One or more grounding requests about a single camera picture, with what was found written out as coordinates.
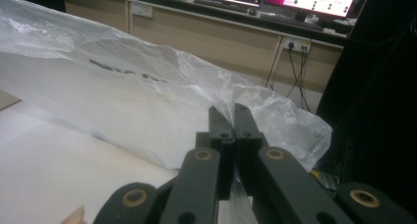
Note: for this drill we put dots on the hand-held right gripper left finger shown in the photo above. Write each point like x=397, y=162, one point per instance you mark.
x=226, y=152

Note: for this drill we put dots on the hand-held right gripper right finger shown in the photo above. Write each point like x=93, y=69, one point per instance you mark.
x=247, y=142

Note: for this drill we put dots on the white smiley plastic bag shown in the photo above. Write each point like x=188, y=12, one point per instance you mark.
x=131, y=102

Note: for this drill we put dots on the wooden desk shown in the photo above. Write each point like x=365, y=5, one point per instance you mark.
x=213, y=40

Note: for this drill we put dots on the black keyboard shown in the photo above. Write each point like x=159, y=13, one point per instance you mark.
x=219, y=5
x=291, y=21

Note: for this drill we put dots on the aluminium floor rail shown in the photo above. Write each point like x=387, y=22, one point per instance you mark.
x=327, y=183

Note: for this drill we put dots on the white wall power socket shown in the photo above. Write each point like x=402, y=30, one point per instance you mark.
x=297, y=44

